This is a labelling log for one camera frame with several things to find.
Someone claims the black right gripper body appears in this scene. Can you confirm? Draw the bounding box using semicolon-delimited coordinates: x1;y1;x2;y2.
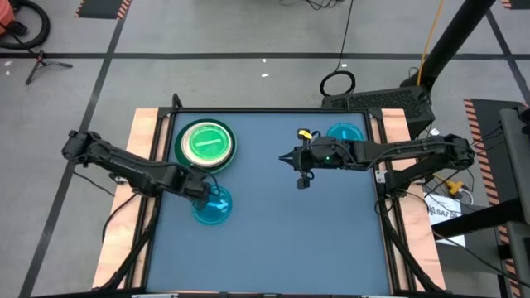
291;140;320;175

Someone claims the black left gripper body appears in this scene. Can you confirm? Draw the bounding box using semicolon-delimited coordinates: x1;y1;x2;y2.
178;168;213;200

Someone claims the small blue plastic plate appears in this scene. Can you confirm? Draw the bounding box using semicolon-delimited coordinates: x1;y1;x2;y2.
325;122;365;144
191;185;234;226

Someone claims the small light green plastic plate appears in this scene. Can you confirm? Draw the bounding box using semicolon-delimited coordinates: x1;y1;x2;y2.
188;126;229;165

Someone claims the large dark green plastic plate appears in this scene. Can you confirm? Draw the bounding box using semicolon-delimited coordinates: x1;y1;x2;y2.
173;118;238;175

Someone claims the large white plastic plate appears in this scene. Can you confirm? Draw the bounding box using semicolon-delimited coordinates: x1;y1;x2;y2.
181;121;234;169

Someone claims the blue table mat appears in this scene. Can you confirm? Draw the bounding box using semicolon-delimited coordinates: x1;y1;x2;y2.
145;112;393;296

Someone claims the white printed paper sheet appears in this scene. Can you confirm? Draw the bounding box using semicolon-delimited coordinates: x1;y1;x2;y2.
422;192;467;248

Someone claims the yellow power plug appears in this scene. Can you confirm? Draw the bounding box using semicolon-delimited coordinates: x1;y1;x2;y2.
445;180;465;196

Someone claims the black crossbeam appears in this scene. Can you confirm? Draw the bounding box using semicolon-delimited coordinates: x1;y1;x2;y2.
430;198;525;239

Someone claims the thick black pole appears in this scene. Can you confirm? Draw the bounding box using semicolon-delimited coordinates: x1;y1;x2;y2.
400;0;497;99

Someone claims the small black tripod stand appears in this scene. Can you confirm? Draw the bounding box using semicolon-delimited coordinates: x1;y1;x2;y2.
25;49;75;86

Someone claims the grey furniture piece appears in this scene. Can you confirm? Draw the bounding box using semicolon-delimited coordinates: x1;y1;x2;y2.
499;106;530;298

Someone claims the orange vacuum cleaner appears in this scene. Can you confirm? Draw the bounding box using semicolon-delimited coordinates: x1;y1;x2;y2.
0;0;16;36

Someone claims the black metal table frame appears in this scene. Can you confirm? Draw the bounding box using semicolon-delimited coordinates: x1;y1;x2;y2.
93;93;446;298

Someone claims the black coiled cable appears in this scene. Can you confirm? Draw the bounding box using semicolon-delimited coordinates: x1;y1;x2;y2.
319;0;357;98

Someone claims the black cable bundle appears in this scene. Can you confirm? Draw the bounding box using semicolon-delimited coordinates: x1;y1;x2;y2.
279;0;345;12

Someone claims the yellow cable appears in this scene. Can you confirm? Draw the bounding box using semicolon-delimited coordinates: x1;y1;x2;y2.
417;0;445;86

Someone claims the black vacuum hose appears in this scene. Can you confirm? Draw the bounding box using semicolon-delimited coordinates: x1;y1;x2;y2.
0;0;51;50

